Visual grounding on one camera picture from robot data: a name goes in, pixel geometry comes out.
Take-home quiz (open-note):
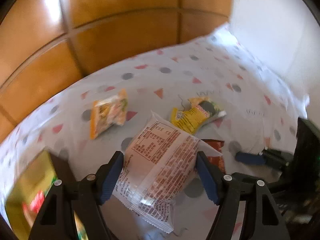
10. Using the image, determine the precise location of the brown red snack packet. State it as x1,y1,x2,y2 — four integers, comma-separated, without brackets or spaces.
202,139,226,174

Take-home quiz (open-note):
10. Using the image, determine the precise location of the clear red-print biscuit bag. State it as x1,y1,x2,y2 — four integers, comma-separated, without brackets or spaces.
113,112,210,233

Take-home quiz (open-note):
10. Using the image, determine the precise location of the yellow seaweed snack packet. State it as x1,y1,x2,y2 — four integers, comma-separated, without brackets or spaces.
170,96,227,135

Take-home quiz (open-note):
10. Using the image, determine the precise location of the orange pumpkin seed snack bag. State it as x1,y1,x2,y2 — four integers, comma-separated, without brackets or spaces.
90,89,128,140

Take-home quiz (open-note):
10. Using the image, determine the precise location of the gold metal tin tray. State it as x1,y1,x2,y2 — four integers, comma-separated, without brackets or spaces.
5,150,75,239

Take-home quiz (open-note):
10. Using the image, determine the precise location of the patterned white tablecloth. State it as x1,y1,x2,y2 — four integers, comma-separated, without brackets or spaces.
1,24,309,203

